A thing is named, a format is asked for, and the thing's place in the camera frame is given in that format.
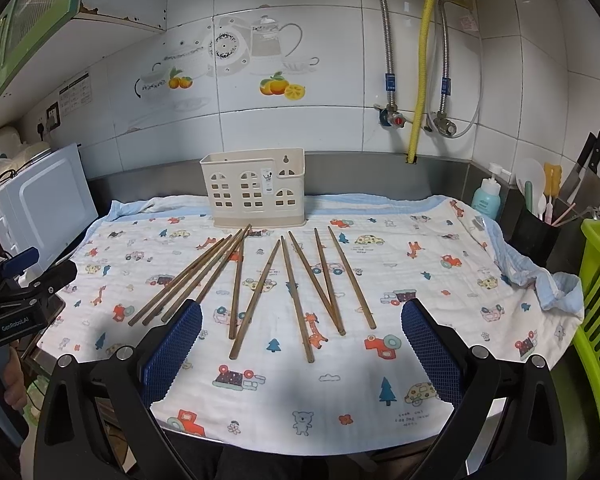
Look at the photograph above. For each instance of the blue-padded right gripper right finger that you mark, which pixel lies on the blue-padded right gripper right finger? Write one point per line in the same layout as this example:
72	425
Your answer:
468	378

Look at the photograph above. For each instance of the red handle water valve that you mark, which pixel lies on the red handle water valve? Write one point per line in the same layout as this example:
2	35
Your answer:
390	118

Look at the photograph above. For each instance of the white microwave oven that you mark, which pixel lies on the white microwave oven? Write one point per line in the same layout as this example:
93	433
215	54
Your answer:
47	205

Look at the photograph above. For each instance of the cartoon print white cloth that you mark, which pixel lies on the cartoon print white cloth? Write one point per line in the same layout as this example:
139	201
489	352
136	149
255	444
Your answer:
302	351

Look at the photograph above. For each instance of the kitchen cleaver knife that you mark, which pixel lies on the kitchen cleaver knife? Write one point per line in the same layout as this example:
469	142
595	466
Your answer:
583	183

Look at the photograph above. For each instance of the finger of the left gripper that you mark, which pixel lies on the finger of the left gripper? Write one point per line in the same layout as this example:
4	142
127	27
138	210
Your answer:
55	278
16	265

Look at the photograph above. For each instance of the black utensil cup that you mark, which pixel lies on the black utensil cup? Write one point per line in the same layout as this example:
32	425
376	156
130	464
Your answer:
533	237

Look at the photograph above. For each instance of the teal soap bottle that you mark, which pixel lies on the teal soap bottle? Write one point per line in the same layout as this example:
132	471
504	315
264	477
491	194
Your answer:
487	197

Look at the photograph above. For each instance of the yellow bottle brush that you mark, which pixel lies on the yellow bottle brush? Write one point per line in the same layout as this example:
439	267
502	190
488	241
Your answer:
553	176

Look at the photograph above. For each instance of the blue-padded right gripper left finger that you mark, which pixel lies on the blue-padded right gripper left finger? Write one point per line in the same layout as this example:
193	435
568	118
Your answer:
140	376

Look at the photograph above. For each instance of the wall power socket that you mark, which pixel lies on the wall power socket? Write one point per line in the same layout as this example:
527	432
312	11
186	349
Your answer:
52	117

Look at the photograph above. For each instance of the wooden chopstick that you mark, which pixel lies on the wooden chopstick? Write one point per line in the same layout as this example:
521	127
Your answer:
317	286
293	290
233	326
161	299
328	282
354	282
167	302
240	337
206	275

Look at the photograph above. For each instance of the cream plastic utensil holder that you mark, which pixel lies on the cream plastic utensil holder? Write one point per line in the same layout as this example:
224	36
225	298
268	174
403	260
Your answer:
258	188

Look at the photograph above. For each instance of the person's left hand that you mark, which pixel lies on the person's left hand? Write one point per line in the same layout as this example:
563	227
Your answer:
15	390

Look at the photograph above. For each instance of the metal angle valve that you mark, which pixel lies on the metal angle valve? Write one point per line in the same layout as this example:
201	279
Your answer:
438	122

